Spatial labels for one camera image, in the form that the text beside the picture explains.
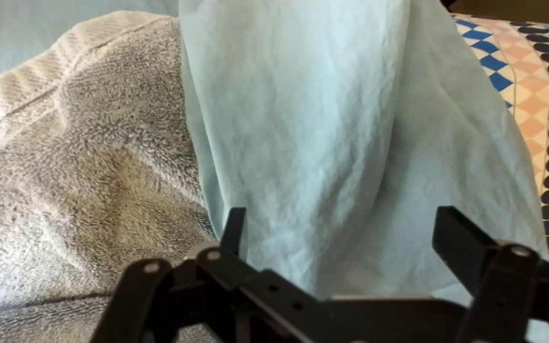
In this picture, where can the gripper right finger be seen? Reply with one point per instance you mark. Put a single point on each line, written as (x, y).
(503, 281)

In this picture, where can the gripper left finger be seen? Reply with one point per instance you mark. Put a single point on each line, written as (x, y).
(217, 286)

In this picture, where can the light blue pillowcase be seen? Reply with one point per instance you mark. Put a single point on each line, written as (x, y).
(331, 143)

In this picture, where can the patterned geometric print bedding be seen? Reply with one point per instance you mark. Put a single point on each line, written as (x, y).
(536, 119)

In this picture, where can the grey terry towel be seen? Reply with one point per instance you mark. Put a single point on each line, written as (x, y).
(88, 181)

